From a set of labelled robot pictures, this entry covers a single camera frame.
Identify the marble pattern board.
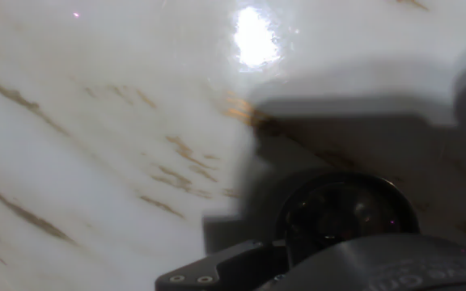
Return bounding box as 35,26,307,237
0,0,466,291

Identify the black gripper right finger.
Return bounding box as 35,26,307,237
286,238,327,268

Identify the small round steel plate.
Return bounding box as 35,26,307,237
275,172,421,268

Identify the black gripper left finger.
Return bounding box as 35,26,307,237
155,238,290,291

